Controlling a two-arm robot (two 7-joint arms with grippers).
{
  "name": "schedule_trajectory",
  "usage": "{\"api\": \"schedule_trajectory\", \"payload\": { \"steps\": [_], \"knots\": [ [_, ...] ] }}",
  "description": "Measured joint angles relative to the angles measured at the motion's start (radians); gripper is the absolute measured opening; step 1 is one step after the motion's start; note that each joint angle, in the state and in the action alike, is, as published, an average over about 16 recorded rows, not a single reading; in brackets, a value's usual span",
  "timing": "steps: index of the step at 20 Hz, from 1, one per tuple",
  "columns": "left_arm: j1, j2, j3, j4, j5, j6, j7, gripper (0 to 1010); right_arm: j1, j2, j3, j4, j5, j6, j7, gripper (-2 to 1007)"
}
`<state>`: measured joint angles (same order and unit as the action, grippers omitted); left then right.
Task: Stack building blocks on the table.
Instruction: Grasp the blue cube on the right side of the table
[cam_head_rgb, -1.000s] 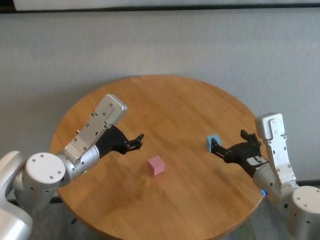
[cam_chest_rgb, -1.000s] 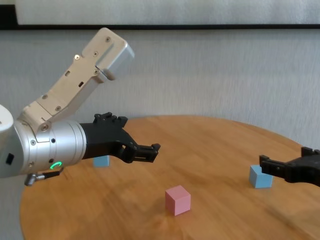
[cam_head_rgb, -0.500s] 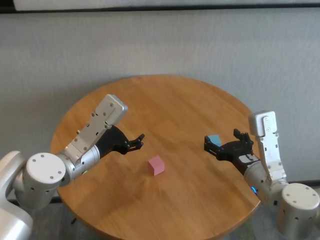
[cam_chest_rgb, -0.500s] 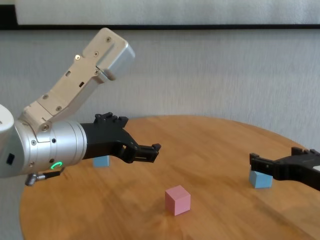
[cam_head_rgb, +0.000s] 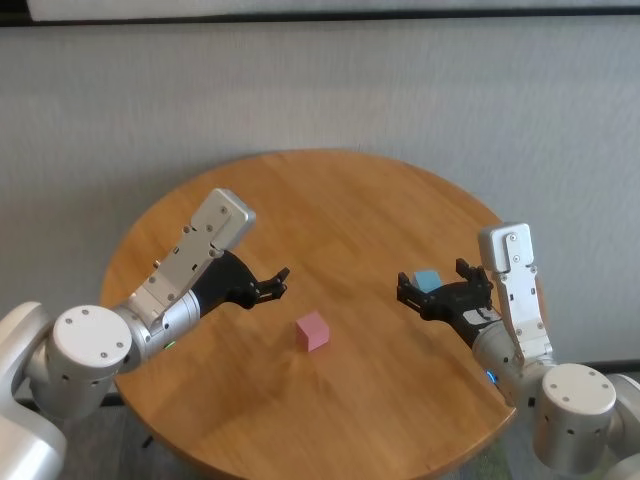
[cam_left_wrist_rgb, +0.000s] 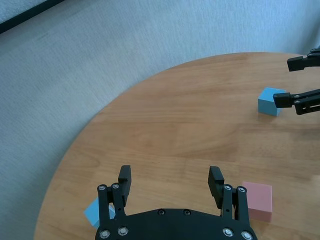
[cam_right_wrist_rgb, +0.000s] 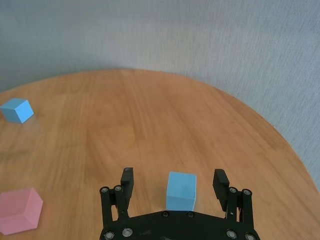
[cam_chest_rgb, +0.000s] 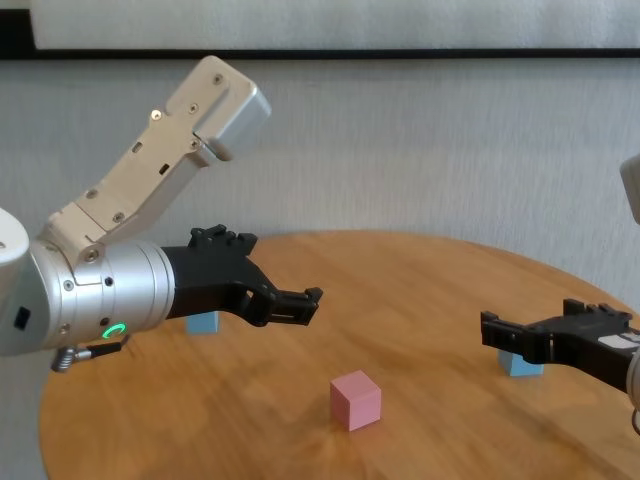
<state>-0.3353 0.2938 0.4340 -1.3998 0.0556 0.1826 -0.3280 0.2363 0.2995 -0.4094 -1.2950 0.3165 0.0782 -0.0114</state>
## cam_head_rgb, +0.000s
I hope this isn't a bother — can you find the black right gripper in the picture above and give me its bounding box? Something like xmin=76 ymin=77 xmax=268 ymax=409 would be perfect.
xmin=396 ymin=258 xmax=502 ymax=347

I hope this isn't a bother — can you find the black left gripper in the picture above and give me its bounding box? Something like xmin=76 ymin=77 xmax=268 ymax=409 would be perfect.
xmin=192 ymin=249 xmax=292 ymax=317

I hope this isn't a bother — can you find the blue cube block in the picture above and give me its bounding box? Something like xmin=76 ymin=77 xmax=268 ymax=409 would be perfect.
xmin=413 ymin=270 xmax=442 ymax=294

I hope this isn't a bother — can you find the pink cube block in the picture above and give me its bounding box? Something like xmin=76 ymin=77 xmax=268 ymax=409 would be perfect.
xmin=294 ymin=309 xmax=331 ymax=354

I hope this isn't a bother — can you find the black wall rail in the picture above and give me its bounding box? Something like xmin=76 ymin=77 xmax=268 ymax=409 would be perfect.
xmin=0 ymin=0 xmax=640 ymax=29

